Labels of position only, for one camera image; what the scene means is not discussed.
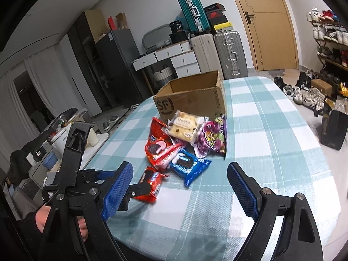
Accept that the small red Oreo packet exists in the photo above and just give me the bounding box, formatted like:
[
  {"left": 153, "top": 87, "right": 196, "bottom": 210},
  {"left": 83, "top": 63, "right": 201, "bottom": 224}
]
[{"left": 134, "top": 166, "right": 169, "bottom": 204}]

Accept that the blue Oreo packet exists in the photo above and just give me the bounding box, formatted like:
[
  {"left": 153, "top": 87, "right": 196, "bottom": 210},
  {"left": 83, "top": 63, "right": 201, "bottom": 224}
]
[{"left": 169, "top": 150, "right": 211, "bottom": 188}]

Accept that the purple candy bag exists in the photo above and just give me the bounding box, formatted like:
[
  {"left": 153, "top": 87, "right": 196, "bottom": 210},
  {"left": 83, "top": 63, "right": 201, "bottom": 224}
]
[{"left": 194, "top": 114, "right": 226, "bottom": 159}]

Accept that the beige cookie packet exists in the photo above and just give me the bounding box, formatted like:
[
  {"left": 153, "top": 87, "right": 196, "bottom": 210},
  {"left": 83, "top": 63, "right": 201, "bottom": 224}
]
[{"left": 166, "top": 110, "right": 206, "bottom": 144}]

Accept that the person's left hand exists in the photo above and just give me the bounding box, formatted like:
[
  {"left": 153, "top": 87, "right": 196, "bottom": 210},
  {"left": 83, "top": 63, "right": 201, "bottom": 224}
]
[{"left": 35, "top": 204, "right": 89, "bottom": 242}]

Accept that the white kettle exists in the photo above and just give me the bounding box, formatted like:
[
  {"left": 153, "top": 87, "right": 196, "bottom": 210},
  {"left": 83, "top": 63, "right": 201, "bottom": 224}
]
[{"left": 51, "top": 125, "right": 71, "bottom": 156}]

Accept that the checked teal tablecloth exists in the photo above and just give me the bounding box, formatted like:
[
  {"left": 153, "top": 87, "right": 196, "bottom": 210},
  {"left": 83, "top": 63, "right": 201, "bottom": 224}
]
[{"left": 84, "top": 75, "right": 342, "bottom": 261}]

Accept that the black refrigerator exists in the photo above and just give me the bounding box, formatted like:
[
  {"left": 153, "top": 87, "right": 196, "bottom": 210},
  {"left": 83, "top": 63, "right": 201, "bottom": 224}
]
[{"left": 96, "top": 29, "right": 151, "bottom": 107}]

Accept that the black bag on floor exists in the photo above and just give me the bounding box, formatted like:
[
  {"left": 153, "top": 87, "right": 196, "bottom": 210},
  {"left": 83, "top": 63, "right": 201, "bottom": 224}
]
[{"left": 320, "top": 107, "right": 347, "bottom": 150}]

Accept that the brown SF cardboard box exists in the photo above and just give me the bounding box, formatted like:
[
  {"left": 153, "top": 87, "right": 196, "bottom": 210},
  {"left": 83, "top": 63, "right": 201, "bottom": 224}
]
[{"left": 153, "top": 71, "right": 226, "bottom": 120}]

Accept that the striped laundry basket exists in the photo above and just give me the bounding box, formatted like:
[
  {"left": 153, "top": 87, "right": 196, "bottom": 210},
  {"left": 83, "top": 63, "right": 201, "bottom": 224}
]
[{"left": 151, "top": 66, "right": 174, "bottom": 89}]

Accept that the brown shoe box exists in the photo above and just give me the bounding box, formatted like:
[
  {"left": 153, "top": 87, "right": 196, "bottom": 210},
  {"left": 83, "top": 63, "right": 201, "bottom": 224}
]
[{"left": 311, "top": 79, "right": 333, "bottom": 96}]

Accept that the white drawer desk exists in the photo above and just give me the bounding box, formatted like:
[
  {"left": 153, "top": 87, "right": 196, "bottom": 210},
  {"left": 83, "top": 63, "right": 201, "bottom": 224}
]
[{"left": 133, "top": 41, "right": 201, "bottom": 78}]

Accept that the silver suitcase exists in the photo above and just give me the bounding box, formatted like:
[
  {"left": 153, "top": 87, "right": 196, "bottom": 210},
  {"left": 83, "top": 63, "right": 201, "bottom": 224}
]
[{"left": 214, "top": 31, "right": 248, "bottom": 79}]

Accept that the beige suitcase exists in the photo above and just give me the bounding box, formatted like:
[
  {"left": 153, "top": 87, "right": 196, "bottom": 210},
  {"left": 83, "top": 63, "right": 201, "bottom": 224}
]
[{"left": 190, "top": 34, "right": 224, "bottom": 81}]

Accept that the wooden door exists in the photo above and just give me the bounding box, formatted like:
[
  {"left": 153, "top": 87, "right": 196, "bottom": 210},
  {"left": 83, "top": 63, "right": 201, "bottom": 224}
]
[{"left": 235, "top": 0, "right": 298, "bottom": 71}]

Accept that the shoe rack with shoes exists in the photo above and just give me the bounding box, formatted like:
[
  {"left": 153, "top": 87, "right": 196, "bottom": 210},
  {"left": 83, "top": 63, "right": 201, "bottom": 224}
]
[{"left": 307, "top": 7, "right": 348, "bottom": 88}]

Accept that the teal suitcase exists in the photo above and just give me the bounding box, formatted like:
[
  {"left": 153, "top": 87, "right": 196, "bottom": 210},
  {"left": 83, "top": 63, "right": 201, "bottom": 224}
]
[{"left": 178, "top": 0, "right": 211, "bottom": 35}]

